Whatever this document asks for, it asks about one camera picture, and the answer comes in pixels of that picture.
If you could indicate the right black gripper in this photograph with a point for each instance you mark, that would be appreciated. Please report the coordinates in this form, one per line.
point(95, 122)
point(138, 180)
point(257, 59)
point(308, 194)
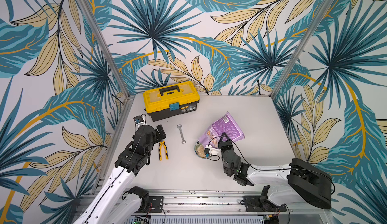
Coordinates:
point(226, 147)

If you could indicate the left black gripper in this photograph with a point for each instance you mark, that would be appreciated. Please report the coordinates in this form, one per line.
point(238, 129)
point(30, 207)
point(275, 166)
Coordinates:
point(162, 133)

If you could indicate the purple oats bag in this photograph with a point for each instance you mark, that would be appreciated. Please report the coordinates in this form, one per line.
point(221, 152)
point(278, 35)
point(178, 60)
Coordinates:
point(225, 124)

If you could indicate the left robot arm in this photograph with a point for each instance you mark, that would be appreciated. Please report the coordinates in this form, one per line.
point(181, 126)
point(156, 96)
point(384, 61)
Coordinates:
point(136, 155)

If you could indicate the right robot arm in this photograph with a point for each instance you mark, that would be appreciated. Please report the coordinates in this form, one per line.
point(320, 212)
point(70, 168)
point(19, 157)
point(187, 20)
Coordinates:
point(297, 182)

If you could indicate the green leaf pattern bowl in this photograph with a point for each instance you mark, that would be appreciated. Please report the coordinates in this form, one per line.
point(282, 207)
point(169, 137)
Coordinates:
point(199, 149)

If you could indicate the yellow black pliers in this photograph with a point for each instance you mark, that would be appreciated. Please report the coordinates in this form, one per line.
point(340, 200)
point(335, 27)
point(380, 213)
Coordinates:
point(163, 150)

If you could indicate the silver open-end wrench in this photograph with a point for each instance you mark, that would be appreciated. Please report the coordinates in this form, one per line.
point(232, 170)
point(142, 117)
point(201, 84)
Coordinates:
point(183, 141)

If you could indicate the yellow black toolbox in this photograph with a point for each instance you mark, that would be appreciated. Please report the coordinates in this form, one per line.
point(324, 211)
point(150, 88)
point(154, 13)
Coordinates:
point(169, 101)

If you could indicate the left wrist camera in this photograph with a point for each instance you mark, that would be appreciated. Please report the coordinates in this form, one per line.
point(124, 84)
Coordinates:
point(138, 121)

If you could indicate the left aluminium frame post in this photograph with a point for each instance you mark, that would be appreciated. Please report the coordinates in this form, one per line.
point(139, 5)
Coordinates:
point(90, 18)

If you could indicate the aluminium frame post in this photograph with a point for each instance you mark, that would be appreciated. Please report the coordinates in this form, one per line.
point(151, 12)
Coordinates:
point(315, 21)
point(90, 18)

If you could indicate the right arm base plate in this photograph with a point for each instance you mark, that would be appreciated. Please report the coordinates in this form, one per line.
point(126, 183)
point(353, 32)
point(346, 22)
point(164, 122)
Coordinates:
point(254, 204)

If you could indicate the aluminium mounting rail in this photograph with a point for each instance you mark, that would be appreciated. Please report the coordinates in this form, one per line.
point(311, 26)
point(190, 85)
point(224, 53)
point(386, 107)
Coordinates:
point(222, 207)

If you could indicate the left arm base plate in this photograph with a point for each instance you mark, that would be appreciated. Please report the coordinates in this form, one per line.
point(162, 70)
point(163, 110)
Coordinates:
point(151, 204)

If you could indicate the right aluminium frame post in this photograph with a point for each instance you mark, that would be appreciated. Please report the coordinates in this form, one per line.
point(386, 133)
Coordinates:
point(315, 21)

